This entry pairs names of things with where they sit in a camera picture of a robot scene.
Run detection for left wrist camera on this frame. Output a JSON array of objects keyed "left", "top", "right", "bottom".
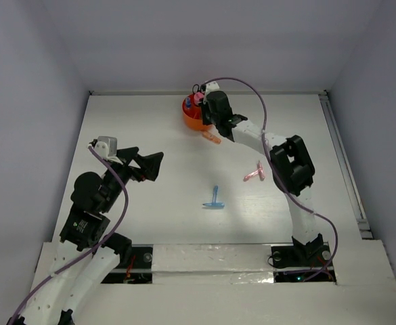
[{"left": 89, "top": 136, "right": 122, "bottom": 164}]

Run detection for orange round organizer container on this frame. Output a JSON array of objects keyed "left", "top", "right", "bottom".
[{"left": 182, "top": 95, "right": 212, "bottom": 131}]

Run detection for black scissors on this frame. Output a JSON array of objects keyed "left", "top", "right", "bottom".
[{"left": 192, "top": 84, "right": 202, "bottom": 94}]

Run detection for pink pen upper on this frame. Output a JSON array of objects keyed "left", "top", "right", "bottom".
[{"left": 257, "top": 161, "right": 265, "bottom": 181}]

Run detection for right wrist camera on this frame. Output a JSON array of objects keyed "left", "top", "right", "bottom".
[{"left": 199, "top": 81, "right": 220, "bottom": 103}]

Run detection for pink pen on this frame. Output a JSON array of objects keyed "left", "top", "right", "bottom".
[
  {"left": 257, "top": 161, "right": 265, "bottom": 181},
  {"left": 243, "top": 170, "right": 260, "bottom": 181}
]

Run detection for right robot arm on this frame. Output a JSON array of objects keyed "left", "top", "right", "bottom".
[{"left": 200, "top": 90, "right": 324, "bottom": 267}]

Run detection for orange highlighter pen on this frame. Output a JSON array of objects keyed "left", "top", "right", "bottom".
[{"left": 201, "top": 131, "right": 221, "bottom": 145}]

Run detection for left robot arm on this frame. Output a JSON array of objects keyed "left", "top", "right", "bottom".
[{"left": 8, "top": 137, "right": 164, "bottom": 324}]

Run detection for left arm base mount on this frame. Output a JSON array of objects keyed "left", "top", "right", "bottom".
[{"left": 102, "top": 245, "right": 153, "bottom": 284}]

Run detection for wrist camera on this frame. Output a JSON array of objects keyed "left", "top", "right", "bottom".
[
  {"left": 89, "top": 136, "right": 122, "bottom": 164},
  {"left": 199, "top": 81, "right": 220, "bottom": 103}
]

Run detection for blue pen flat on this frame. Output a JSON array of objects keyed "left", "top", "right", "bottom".
[{"left": 203, "top": 202, "right": 225, "bottom": 209}]

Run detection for clear blue capped glue bottle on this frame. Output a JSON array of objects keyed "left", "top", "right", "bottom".
[{"left": 185, "top": 97, "right": 192, "bottom": 110}]

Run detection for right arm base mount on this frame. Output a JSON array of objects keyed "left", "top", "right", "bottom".
[{"left": 267, "top": 244, "right": 331, "bottom": 283}]

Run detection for pink pen lower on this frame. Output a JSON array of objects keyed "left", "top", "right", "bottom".
[{"left": 243, "top": 170, "right": 260, "bottom": 181}]

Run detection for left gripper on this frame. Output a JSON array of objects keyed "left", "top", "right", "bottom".
[{"left": 100, "top": 146, "right": 164, "bottom": 211}]

